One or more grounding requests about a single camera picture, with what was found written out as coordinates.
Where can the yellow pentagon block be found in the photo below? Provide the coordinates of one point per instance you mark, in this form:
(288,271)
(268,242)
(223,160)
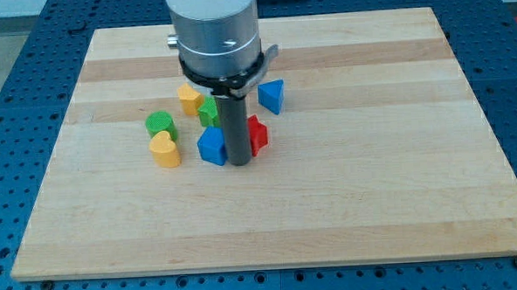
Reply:
(190,99)

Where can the green star block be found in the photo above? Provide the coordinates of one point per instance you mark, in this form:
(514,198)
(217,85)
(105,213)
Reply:
(208,113)

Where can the green cylinder block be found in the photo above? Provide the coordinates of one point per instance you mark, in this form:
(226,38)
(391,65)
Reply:
(161,121)

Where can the yellow heart block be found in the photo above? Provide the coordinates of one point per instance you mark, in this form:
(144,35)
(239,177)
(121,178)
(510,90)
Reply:
(164,150)

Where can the wooden board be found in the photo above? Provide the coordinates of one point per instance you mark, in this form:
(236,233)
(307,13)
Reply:
(381,154)

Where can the blue triangle block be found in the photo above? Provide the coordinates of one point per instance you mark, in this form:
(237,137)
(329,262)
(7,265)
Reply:
(270,95)

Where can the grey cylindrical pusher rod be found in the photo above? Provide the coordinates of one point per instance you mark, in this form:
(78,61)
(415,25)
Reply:
(233,119)

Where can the blue perforated table plate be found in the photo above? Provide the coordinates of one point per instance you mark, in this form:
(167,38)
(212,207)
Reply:
(35,96)

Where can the red star block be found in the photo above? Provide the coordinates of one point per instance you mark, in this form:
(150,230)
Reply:
(258,134)

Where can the black clamp mount ring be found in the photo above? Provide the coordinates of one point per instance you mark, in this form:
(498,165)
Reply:
(239,85)

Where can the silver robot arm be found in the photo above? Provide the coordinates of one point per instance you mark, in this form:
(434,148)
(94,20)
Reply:
(219,47)

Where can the blue cube block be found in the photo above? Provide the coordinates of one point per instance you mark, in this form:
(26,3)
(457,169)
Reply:
(211,146)

